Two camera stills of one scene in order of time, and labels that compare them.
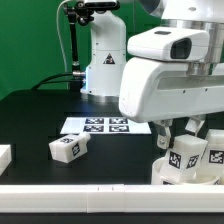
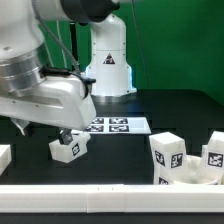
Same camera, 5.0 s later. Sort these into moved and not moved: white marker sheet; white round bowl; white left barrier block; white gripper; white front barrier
Moved: white gripper; white round bowl
Not moved: white front barrier; white left barrier block; white marker sheet
